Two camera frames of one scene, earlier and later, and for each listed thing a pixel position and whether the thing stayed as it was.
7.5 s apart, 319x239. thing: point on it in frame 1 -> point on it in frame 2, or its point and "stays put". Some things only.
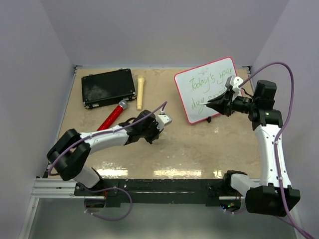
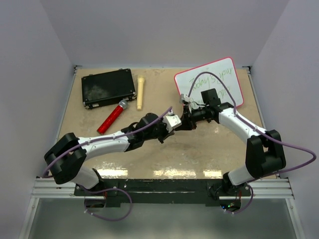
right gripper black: (217, 104) -> (188, 122)
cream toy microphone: (140, 84) stays put
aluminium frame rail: (46, 187) stays put
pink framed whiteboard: (202, 84) stays put
